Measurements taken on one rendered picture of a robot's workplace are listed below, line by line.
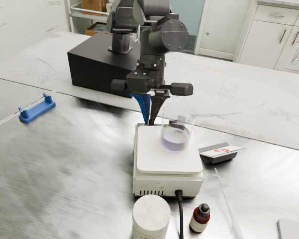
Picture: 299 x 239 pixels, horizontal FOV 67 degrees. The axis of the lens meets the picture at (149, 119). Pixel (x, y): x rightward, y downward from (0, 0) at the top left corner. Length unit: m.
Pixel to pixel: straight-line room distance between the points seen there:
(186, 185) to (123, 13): 0.48
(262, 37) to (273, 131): 2.15
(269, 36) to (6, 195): 2.67
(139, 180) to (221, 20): 3.04
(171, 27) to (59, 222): 0.40
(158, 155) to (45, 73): 0.58
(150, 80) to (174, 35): 0.09
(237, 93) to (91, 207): 0.60
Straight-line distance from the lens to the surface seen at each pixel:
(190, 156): 0.44
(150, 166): 0.41
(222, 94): 0.81
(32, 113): 0.68
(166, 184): 0.43
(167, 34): 0.43
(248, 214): 0.51
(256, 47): 2.84
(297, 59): 2.97
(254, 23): 2.76
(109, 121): 0.63
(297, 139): 0.74
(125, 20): 0.70
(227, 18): 3.33
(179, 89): 0.47
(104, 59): 0.71
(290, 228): 0.52
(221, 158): 0.55
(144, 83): 0.45
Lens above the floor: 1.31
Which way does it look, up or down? 40 degrees down
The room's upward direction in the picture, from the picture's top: 5 degrees clockwise
